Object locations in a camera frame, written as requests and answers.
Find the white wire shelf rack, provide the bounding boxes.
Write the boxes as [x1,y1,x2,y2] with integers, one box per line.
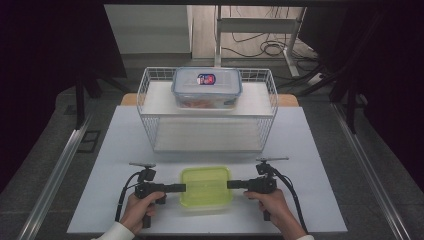
[136,66,280,155]

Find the black square floor frame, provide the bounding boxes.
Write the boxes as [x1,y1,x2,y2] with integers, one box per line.
[76,129,102,154]

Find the black metal stand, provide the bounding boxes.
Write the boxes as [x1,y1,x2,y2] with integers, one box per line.
[73,66,132,131]
[277,13,385,135]

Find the white power strip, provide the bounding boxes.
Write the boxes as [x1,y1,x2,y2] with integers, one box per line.
[307,72,327,85]

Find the wooden table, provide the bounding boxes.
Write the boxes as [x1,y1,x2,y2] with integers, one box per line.
[120,92,300,108]

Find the person's left hand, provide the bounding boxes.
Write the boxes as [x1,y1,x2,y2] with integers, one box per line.
[119,191,167,236]

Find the right hand-held gripper black cable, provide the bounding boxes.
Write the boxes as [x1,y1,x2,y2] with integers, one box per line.
[270,165,310,235]

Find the left hand-held gripper black cable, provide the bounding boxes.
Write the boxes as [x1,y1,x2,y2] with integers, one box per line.
[114,171,148,223]

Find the clear container with blue lid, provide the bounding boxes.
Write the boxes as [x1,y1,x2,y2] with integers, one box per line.
[170,66,244,111]

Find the dark curtain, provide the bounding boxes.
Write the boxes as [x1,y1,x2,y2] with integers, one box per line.
[0,0,128,195]
[298,0,424,193]

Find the white cabinet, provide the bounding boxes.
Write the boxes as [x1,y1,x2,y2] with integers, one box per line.
[104,4,195,56]

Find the aluminium rail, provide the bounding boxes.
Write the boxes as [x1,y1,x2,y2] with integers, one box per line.
[331,102,412,240]
[17,110,95,240]

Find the green plastic container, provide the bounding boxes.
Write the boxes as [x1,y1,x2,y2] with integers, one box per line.
[179,165,234,210]

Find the black floor cables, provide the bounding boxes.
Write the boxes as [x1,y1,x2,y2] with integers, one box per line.
[221,5,322,73]

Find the person's right hand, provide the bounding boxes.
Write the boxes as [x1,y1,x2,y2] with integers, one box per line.
[242,188,296,235]

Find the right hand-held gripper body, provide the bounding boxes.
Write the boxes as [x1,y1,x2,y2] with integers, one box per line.
[245,156,290,222]

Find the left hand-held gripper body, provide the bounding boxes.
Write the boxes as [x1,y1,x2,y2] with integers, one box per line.
[128,161,168,230]

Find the hand-held gripper black cable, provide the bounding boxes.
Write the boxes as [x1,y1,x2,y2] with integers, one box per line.
[114,171,148,223]
[270,165,310,235]

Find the white metal desk frame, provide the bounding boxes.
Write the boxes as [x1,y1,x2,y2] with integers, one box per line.
[214,4,308,79]

